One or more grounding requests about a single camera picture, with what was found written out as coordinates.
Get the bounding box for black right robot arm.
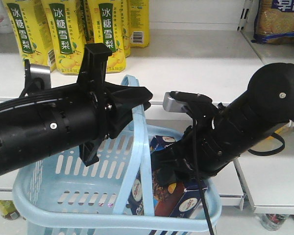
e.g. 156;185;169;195
151;63;294;186

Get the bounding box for yellow pear drink carton three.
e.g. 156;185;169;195
88;0;126;73

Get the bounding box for white store shelving unit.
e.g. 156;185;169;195
0;0;294;235

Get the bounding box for round cracker blue bag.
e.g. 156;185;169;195
253;0;294;45

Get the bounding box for yellow pear drink carton one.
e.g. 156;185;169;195
2;0;56;71

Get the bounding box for yellow pear drink carton two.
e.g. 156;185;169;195
41;0;86;75

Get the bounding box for yellow pear drink carton four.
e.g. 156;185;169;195
121;0;150;57

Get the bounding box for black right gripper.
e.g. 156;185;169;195
151;118;233;185

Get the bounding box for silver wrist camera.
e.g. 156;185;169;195
24;59;51;90
162;91;213;113

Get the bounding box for light blue plastic basket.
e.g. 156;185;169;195
12;106;208;235

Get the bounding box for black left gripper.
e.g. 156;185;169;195
26;43;154;167

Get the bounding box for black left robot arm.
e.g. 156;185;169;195
0;43;152;176

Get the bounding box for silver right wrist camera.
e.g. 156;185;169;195
162;91;213;113

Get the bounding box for blue chocolate cookie box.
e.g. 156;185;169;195
126;135;202;218

